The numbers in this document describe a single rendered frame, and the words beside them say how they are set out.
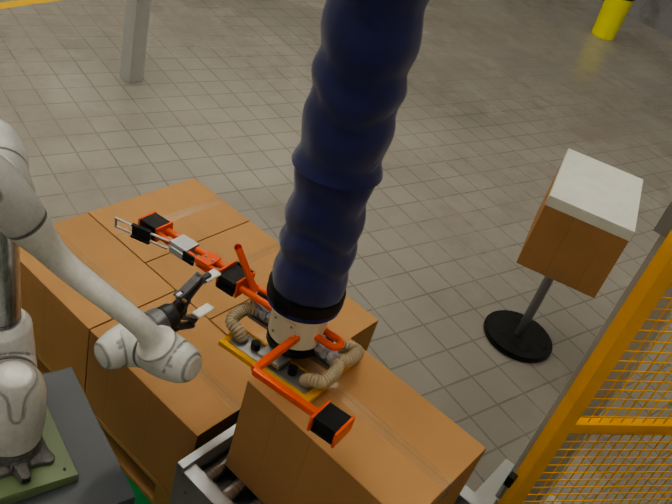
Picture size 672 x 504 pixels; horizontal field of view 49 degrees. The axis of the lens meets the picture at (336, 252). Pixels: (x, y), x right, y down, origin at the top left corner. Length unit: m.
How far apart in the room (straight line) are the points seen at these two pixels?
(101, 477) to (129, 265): 1.17
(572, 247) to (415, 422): 1.64
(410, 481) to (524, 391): 1.99
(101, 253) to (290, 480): 1.36
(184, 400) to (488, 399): 1.75
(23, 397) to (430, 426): 1.11
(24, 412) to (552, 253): 2.49
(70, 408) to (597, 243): 2.38
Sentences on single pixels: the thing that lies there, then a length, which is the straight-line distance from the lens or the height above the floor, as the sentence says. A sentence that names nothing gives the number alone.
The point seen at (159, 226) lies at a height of 1.08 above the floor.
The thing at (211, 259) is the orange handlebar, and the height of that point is 1.08.
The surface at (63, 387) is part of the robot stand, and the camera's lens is 2.37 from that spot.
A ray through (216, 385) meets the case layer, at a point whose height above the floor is 0.54.
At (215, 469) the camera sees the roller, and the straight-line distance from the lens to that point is 2.47.
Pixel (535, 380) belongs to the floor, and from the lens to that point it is 4.11.
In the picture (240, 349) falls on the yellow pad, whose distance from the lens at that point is 2.23.
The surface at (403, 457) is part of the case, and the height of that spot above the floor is 0.95.
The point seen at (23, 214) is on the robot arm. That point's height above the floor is 1.53.
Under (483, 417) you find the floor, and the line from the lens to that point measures 3.76.
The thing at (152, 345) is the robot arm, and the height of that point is 1.21.
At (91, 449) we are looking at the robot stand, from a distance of 2.23.
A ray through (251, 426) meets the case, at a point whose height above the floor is 0.80.
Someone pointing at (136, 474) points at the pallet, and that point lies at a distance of 3.08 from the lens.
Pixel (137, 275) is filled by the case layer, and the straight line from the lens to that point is 3.07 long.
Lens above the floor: 2.53
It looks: 35 degrees down
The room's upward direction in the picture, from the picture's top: 18 degrees clockwise
